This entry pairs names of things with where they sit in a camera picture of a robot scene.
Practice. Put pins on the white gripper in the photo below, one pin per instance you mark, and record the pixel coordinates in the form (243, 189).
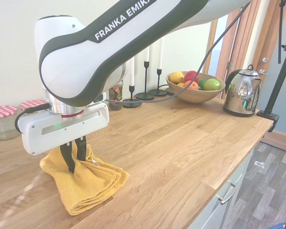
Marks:
(62, 133)

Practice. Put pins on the yellow towel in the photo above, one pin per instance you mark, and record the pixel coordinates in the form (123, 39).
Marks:
(90, 186)

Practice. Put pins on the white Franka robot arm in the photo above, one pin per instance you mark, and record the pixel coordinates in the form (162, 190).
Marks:
(74, 59)

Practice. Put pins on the glass jar red checkered lid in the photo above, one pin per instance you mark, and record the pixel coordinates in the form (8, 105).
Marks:
(32, 103)
(2, 114)

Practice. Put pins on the coffee jar black lid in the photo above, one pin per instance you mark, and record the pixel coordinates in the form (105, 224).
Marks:
(116, 93)

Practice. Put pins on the short black candle holder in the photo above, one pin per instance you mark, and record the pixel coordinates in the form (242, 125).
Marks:
(132, 103)

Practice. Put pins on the tall black candle holder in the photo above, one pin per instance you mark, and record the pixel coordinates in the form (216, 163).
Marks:
(145, 95)

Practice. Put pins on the medium black candle holder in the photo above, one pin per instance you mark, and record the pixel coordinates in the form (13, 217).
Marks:
(156, 91)

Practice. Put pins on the small yellow fruit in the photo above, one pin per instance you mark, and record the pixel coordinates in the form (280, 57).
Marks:
(180, 84)

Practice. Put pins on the yellow lemon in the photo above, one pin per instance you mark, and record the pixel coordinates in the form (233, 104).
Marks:
(176, 77)

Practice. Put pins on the wooden fruit bowl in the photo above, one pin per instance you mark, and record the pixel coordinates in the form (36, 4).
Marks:
(195, 96)

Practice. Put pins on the orange fruit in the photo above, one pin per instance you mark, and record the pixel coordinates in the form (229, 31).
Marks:
(190, 85)

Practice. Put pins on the red apple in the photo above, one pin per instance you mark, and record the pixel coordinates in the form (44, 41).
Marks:
(191, 75)

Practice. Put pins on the green lime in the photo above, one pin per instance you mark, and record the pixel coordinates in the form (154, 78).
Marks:
(201, 83)

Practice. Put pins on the green apple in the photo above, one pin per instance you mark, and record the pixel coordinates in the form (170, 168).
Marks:
(212, 84)

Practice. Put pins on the white kitchen cabinet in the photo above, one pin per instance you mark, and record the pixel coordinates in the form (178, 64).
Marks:
(228, 210)

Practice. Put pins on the stainless steel kettle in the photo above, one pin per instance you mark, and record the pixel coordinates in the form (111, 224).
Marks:
(242, 95)

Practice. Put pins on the wooden door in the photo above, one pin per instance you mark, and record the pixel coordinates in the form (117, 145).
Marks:
(248, 35)

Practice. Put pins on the silver door lock knob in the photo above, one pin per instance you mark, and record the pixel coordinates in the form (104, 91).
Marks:
(265, 59)

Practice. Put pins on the black clamped camera stand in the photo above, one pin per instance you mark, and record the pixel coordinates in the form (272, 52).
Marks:
(268, 113)

